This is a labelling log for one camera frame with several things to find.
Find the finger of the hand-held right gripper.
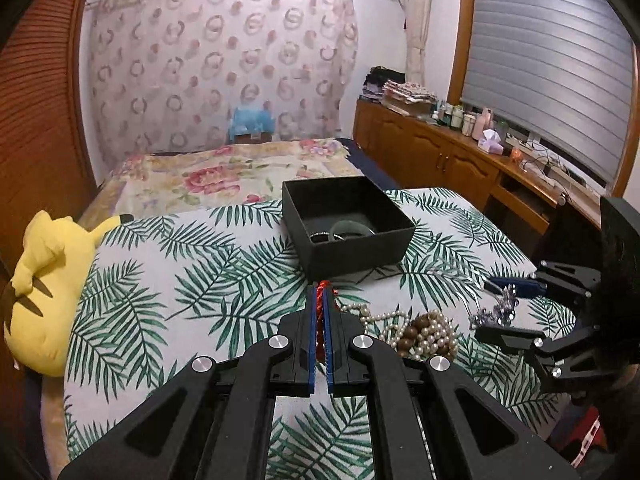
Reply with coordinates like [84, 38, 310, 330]
[474, 321, 602, 395]
[482, 259, 602, 307]

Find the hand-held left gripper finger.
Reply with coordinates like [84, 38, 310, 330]
[57, 284, 324, 480]
[324, 291, 582, 480]

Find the red cord bracelet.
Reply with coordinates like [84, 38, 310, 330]
[311, 280, 357, 317]

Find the silver crystal jewelry piece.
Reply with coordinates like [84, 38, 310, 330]
[469, 284, 519, 330]

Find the white pearl necklace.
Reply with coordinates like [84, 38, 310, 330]
[356, 302, 460, 361]

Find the brown wooden bead bracelet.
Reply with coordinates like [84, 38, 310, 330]
[395, 314, 441, 358]

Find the black square box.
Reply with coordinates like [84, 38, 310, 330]
[281, 176, 416, 282]

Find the green jade bangle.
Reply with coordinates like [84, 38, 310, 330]
[329, 220, 377, 241]

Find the green leaf print cloth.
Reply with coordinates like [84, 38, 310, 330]
[62, 187, 582, 480]

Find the pink tissue box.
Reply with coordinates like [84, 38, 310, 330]
[477, 129, 507, 154]

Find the dark blue mattress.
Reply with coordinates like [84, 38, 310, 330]
[334, 136, 402, 192]

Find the floral blanket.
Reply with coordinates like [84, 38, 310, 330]
[75, 137, 368, 227]

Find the group of cosmetic bottles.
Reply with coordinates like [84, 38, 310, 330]
[432, 100, 508, 139]

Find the wooden cabinet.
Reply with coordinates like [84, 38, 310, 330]
[352, 97, 607, 237]

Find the light blue bag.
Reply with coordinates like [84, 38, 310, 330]
[229, 106, 277, 143]

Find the grey window blind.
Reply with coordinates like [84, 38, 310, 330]
[460, 0, 637, 187]

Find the stack of folded clothes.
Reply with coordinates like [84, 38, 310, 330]
[360, 66, 439, 117]

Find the yellow plush toy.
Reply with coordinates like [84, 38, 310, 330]
[2, 210, 134, 377]

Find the beige curtain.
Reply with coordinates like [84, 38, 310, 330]
[402, 0, 434, 87]

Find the wooden louvered wardrobe door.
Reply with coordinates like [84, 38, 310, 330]
[0, 0, 99, 480]

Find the ring pattern hanging cloth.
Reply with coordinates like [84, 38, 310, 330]
[86, 0, 360, 172]

